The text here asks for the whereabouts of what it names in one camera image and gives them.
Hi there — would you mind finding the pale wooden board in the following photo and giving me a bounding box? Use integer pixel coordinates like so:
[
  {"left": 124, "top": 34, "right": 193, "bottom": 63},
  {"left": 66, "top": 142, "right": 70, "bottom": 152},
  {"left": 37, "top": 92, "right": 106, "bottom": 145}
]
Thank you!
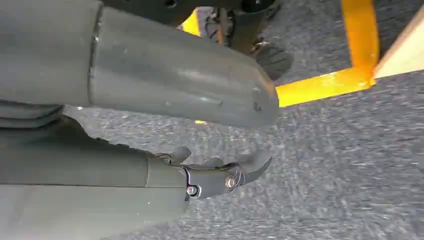
[{"left": 373, "top": 5, "right": 424, "bottom": 80}]

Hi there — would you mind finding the black robot foot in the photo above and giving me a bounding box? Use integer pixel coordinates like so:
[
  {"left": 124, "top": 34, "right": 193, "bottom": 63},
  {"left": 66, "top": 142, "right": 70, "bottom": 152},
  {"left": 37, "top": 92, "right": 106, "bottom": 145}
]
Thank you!
[{"left": 251, "top": 40, "right": 295, "bottom": 81}]

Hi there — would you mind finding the short yellow floor tape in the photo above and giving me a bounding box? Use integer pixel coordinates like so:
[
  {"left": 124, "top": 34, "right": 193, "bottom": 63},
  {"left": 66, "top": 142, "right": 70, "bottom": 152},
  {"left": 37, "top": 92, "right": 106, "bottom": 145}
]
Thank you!
[{"left": 179, "top": 9, "right": 202, "bottom": 37}]

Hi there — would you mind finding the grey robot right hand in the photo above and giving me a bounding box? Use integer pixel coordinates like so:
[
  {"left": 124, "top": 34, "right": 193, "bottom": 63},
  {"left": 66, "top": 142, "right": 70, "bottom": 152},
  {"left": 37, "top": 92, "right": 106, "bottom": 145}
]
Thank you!
[{"left": 0, "top": 0, "right": 281, "bottom": 240}]

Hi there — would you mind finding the yellow floor tape corner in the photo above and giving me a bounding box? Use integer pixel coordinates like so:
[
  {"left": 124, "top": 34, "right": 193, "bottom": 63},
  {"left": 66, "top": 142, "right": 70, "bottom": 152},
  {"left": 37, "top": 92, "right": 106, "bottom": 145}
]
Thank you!
[{"left": 275, "top": 0, "right": 381, "bottom": 109}]

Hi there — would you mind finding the ribbed grey right arm sleeve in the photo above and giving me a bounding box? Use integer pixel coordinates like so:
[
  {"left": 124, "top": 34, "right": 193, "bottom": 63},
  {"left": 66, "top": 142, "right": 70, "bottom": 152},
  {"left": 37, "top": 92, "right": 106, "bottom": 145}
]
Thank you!
[{"left": 0, "top": 99, "right": 64, "bottom": 130}]

